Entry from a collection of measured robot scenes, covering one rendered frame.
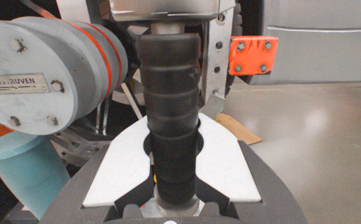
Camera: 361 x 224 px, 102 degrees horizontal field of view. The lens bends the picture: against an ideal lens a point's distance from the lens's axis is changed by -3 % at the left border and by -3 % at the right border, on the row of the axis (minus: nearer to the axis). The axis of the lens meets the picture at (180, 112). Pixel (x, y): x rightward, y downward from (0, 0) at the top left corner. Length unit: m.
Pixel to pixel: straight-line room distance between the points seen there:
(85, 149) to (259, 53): 0.48
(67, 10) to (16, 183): 0.31
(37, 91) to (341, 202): 1.42
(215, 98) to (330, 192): 1.17
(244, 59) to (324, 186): 1.20
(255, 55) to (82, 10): 0.31
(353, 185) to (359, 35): 1.08
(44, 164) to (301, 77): 0.68
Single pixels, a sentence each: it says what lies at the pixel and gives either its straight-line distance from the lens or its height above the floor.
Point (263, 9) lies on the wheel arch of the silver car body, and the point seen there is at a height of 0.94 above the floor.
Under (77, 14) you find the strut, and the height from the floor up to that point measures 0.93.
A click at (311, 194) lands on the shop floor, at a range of 1.32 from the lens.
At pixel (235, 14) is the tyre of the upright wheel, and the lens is 0.40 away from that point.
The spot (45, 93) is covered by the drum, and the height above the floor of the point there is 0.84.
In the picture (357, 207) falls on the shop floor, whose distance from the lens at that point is 1.42.
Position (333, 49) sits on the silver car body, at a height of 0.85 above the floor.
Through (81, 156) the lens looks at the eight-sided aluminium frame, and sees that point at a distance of 0.49.
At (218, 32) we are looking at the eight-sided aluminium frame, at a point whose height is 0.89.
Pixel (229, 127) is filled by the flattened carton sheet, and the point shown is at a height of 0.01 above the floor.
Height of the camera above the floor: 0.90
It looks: 28 degrees down
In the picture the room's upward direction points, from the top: 2 degrees counter-clockwise
